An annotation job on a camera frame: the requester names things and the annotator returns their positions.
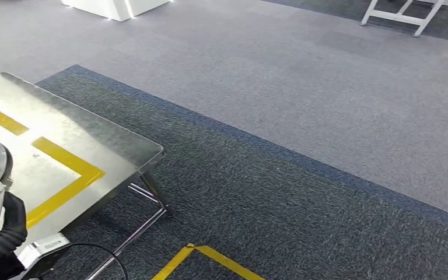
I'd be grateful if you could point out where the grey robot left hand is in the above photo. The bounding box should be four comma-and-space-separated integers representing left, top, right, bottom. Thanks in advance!
0, 191, 29, 280

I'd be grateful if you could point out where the steel workbench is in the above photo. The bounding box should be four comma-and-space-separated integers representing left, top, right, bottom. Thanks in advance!
0, 71, 175, 280

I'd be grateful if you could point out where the yellow floor marking tape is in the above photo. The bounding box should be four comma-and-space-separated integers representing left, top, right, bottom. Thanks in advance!
151, 243, 267, 280

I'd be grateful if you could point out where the white lit display block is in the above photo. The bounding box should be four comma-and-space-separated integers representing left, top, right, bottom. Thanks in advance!
61, 0, 173, 22

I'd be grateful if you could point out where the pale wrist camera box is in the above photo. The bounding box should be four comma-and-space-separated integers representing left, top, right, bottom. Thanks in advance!
17, 233, 71, 271

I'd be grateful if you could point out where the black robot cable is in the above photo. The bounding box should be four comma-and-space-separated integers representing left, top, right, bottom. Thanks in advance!
49, 242, 129, 280

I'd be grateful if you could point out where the white desk frame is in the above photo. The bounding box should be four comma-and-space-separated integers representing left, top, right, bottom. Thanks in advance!
360, 0, 447, 39

